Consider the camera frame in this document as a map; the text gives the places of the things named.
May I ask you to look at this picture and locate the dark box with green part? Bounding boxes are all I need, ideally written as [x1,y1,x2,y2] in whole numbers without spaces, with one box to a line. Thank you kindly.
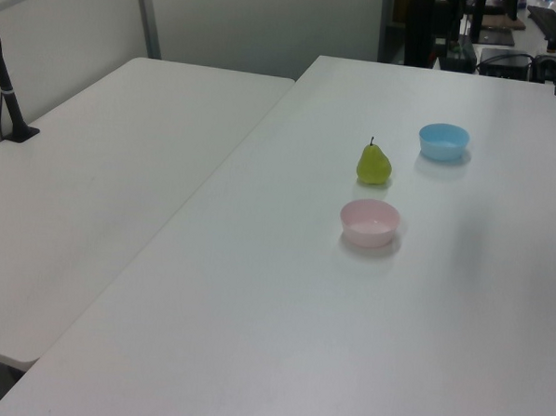
[435,34,478,73]

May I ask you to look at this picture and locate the black thin stand pole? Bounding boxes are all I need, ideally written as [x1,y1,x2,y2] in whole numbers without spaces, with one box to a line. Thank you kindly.
[469,0,487,43]

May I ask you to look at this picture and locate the green pear with stem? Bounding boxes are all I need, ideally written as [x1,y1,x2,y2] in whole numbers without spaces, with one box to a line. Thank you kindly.
[355,135,396,188]

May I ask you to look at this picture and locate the blue plastic bowl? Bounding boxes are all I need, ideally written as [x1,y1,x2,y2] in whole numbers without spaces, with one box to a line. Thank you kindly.
[416,121,471,163]

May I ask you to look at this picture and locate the grey device with orange part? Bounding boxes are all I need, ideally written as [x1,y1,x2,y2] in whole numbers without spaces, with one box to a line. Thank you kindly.
[531,39,556,85]

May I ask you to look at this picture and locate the brown wooden board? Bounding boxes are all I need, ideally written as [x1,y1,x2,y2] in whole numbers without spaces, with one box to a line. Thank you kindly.
[479,12,528,32]

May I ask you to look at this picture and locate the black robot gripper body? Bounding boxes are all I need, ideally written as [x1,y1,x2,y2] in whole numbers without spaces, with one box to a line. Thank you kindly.
[404,13,440,57]

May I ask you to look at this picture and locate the black flat mat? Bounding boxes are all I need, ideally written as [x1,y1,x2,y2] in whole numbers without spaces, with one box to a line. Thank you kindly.
[474,27,518,48]

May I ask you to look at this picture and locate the black keyboard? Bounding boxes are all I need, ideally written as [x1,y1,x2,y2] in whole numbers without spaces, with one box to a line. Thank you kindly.
[524,4,556,47]

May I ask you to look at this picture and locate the pink plastic bowl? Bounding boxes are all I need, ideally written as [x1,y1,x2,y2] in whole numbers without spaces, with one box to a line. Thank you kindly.
[337,197,402,250]

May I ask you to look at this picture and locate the grey metal partition post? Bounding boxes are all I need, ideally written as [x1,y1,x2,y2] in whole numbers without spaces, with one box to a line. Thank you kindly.
[129,0,165,61]

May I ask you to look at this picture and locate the black camera pole with base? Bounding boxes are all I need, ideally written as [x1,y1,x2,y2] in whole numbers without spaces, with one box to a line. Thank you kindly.
[0,11,47,146]

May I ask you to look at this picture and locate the black electronics box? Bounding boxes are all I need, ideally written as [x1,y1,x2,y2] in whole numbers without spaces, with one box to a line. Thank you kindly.
[475,46,536,82]

